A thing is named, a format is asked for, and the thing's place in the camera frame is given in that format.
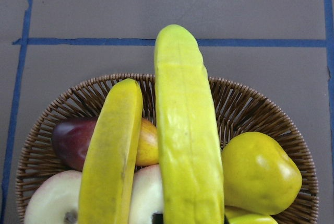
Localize yellow lemon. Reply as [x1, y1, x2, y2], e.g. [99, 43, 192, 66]
[222, 132, 302, 215]

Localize brown wicker basket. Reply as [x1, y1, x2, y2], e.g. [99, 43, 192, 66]
[15, 73, 319, 223]

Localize yellow star fruit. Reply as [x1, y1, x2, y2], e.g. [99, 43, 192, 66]
[225, 206, 278, 224]

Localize red yellow apple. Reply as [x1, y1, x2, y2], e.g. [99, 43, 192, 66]
[136, 118, 159, 166]

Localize dark red mango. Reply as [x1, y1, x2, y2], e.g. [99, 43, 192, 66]
[51, 117, 97, 171]

